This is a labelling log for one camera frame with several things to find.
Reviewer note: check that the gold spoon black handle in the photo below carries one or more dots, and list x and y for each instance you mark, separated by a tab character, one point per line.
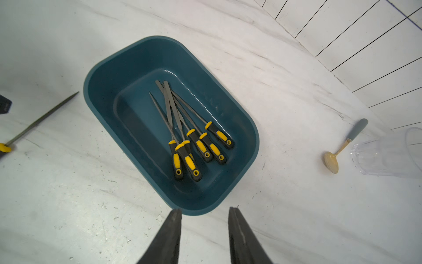
330	159

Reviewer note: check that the clear glass cup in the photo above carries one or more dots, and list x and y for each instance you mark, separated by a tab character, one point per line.
397	154

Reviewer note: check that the teal plastic storage box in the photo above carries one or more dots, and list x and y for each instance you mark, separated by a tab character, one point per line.
117	92

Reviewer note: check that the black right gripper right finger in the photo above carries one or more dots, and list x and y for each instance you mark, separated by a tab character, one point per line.
244	246

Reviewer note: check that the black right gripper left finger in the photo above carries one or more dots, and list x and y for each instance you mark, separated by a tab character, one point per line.
165	246

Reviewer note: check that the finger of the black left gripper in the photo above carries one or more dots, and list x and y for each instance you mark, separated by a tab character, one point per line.
5	105

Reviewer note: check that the file tool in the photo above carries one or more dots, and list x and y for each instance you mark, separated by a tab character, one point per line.
212	148
226	140
193	136
7	147
183	147
176	160

